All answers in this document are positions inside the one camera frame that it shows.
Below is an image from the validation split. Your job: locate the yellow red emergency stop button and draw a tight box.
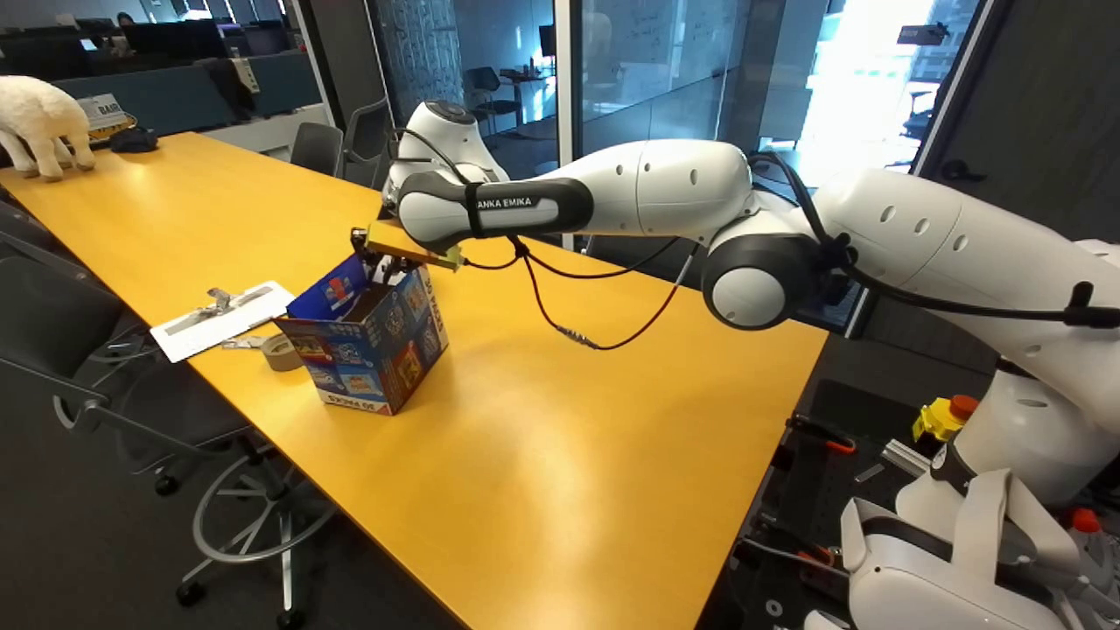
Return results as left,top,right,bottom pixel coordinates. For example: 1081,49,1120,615
911,393,983,448

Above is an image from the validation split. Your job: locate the black chair with chrome ring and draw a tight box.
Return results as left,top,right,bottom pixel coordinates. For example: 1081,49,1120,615
0,225,342,630

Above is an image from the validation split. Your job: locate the blue printed cardboard box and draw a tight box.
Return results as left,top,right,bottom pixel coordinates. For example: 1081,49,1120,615
274,255,455,419

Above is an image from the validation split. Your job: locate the black office chair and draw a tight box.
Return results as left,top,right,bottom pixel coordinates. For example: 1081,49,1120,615
342,98,404,192
287,118,350,177

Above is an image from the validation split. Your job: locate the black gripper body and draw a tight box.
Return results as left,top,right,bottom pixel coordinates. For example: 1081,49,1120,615
347,225,461,277

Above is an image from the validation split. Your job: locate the small white sign card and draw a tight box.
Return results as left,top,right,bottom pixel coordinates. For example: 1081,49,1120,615
75,91,139,140

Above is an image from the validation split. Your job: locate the dark round spool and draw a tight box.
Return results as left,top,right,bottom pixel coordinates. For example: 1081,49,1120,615
259,331,305,374

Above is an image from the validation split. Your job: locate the small black object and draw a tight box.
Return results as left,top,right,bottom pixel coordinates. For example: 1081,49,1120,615
108,122,161,158

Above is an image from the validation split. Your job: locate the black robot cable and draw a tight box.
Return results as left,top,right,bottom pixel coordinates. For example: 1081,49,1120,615
460,143,1120,353

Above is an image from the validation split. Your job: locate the white plush animal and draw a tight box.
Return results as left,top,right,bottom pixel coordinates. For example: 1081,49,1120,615
0,73,102,182

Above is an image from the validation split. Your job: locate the white paper sheet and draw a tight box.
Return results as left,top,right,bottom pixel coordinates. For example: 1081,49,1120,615
146,277,297,366

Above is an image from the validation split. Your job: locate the red handled black clamp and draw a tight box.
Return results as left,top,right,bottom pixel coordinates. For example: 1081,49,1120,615
785,414,860,461

